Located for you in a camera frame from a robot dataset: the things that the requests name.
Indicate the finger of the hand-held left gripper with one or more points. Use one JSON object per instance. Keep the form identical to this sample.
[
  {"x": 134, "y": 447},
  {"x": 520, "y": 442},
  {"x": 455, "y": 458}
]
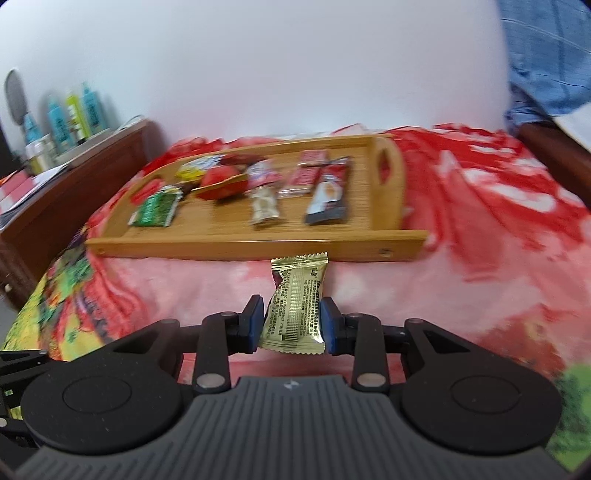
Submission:
[{"x": 21, "y": 361}]

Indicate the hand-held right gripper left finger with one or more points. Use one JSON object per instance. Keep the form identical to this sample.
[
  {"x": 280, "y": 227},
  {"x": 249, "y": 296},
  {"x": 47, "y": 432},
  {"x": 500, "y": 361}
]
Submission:
[{"x": 255, "y": 323}]

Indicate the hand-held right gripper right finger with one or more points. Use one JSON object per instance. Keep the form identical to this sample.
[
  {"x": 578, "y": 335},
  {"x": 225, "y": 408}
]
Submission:
[{"x": 328, "y": 325}]

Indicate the gold foil snack packet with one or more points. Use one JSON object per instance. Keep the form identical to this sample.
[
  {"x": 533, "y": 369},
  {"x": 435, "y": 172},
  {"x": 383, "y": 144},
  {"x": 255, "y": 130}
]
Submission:
[{"x": 295, "y": 304}]

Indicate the clear candy packet red label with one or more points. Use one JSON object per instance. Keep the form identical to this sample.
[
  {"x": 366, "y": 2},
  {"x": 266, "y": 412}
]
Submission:
[{"x": 264, "y": 203}]

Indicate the long dark red packet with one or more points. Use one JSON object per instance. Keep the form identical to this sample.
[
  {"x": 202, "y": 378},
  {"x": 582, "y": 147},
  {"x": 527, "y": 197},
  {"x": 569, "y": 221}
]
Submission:
[{"x": 328, "y": 194}]

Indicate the large red nut packet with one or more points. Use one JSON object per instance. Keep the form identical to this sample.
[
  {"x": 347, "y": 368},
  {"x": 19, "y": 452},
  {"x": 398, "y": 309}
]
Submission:
[{"x": 221, "y": 182}]

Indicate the small red snack packet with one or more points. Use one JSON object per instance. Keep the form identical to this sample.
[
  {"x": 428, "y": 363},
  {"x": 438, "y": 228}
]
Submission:
[{"x": 299, "y": 182}]

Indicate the black white peanut packet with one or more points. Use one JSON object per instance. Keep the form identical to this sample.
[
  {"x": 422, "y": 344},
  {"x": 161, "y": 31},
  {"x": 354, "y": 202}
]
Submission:
[{"x": 189, "y": 187}]

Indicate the green peas packet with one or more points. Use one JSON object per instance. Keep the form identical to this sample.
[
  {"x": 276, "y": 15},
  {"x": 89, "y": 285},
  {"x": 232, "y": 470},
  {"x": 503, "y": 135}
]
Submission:
[{"x": 157, "y": 207}]

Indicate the yellow snack packet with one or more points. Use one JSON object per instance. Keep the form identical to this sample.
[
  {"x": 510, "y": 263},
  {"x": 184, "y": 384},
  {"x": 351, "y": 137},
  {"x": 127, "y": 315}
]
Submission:
[{"x": 198, "y": 168}]

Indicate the printed blanket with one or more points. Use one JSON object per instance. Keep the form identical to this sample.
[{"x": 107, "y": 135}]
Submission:
[{"x": 60, "y": 314}]

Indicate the red floral cloth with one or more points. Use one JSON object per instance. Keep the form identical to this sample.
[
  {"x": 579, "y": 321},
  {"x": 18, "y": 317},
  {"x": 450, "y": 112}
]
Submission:
[{"x": 461, "y": 230}]

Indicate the dark brown snack packet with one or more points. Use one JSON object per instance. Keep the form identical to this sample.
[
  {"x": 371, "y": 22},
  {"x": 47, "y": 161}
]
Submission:
[{"x": 244, "y": 160}]

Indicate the red white snack packet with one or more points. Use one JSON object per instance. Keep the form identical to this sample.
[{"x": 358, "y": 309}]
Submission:
[{"x": 314, "y": 158}]

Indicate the stack of papers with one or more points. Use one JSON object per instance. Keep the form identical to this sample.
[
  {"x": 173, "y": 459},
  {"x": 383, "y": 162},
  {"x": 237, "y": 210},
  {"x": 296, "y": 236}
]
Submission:
[{"x": 27, "y": 189}]

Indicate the brown wooden cabinet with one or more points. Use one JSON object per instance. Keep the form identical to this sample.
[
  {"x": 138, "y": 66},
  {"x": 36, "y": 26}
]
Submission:
[{"x": 92, "y": 175}]

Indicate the white plastic tray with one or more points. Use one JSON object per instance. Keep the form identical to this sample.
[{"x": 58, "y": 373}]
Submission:
[{"x": 92, "y": 143}]

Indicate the small teal bottle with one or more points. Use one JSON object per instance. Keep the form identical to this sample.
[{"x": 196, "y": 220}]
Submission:
[{"x": 31, "y": 131}]

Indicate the teal spray bottle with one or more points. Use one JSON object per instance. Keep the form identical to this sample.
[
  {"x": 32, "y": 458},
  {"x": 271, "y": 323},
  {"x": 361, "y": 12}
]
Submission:
[
  {"x": 92, "y": 110},
  {"x": 57, "y": 124}
]

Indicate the green spray bottle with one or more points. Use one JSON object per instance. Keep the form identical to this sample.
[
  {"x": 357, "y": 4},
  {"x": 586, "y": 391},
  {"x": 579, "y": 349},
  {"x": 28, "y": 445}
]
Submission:
[{"x": 73, "y": 115}]

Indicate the round grey mirror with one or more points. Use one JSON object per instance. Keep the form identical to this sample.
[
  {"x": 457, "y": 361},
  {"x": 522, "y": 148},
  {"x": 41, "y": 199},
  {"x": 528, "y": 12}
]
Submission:
[{"x": 13, "y": 97}]

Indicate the wooden bed board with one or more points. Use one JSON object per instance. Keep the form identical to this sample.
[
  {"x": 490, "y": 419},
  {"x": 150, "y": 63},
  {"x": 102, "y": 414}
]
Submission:
[{"x": 549, "y": 147}]

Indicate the white paper sheet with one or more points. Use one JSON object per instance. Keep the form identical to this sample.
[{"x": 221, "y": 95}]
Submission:
[{"x": 577, "y": 129}]

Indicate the blue plaid cloth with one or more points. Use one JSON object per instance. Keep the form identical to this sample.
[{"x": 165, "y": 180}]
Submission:
[{"x": 545, "y": 55}]

